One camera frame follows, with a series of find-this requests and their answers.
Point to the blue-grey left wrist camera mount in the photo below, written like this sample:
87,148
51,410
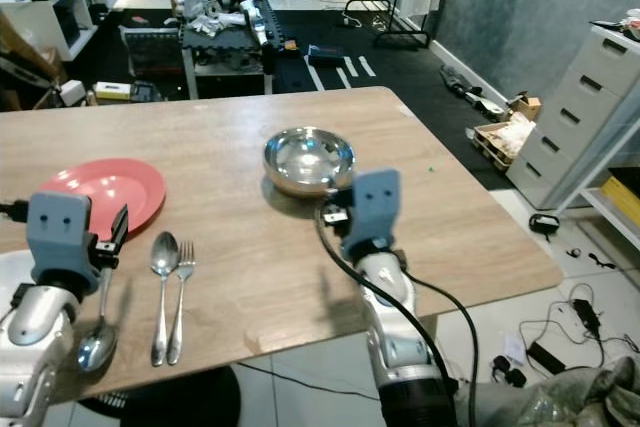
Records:
60,232

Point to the yellow flat box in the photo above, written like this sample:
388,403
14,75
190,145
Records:
112,91

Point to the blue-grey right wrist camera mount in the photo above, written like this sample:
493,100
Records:
374,209

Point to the white shelf unit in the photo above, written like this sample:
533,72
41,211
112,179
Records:
75,7

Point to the small cardboard box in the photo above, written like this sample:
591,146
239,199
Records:
526,107

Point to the flat black box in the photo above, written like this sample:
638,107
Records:
327,54

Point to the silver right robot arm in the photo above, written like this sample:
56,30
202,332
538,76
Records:
400,347

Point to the black cart with clutter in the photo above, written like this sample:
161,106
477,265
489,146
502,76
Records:
225,35

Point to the olive camouflage cloth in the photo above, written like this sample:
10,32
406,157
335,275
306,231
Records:
560,397

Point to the wooden crate with white stuff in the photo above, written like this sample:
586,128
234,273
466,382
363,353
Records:
505,139

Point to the small white box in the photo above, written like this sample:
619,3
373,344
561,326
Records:
72,92

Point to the white rack with yellow box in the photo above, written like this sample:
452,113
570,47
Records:
622,197

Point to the black round table base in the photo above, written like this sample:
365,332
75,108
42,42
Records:
170,399

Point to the small steel spoon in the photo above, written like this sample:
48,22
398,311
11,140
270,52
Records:
163,255

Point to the steel fork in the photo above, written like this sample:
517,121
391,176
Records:
180,297

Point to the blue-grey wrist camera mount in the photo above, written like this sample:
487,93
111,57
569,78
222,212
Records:
374,209
60,232

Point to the black power brick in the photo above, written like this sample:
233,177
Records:
546,356

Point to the small black power adapter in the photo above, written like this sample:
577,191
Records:
545,224

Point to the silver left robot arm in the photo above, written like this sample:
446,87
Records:
35,347

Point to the large brown cardboard box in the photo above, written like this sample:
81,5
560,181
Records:
22,52

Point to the grey drawer cabinet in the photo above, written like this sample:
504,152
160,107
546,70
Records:
570,112

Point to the red round plate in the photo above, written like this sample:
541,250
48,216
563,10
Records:
125,189

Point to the long black floor device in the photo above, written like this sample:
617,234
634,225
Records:
468,87

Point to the large steel spoon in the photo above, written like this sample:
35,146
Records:
96,347

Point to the black plastic crate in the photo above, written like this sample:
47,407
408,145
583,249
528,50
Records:
152,52

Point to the shiny steel bowl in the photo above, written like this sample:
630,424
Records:
308,159

